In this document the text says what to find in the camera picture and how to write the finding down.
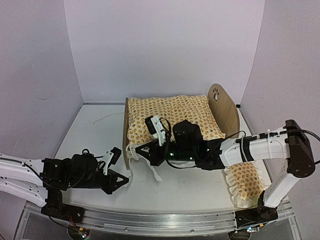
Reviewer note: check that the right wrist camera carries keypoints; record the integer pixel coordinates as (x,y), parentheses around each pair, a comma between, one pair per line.
(157,129)

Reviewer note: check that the wooden pet bed frame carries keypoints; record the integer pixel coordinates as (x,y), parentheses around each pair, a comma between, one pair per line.
(223,108)

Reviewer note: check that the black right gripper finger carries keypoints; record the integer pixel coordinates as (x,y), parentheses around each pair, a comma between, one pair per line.
(153,159)
(147,148)

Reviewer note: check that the duck print ruffled cushion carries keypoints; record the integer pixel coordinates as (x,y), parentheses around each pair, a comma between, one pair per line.
(171,110)

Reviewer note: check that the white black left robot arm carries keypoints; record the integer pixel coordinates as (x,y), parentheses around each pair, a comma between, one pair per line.
(42,181)

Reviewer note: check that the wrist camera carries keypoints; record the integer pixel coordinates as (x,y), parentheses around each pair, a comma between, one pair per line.
(157,129)
(110,158)

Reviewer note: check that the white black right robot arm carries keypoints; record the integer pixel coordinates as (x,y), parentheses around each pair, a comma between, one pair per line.
(290,143)

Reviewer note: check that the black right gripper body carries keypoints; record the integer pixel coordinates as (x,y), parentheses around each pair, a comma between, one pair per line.
(183,155)

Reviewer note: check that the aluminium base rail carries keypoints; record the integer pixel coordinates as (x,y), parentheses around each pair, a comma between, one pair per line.
(108,224)

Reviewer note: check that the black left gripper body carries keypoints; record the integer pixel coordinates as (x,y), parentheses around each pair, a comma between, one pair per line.
(105,187)

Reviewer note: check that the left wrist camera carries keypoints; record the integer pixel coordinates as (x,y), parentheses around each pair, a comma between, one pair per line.
(110,158)

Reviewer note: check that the small duck print pillow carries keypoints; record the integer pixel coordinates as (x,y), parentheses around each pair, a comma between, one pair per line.
(245,184)

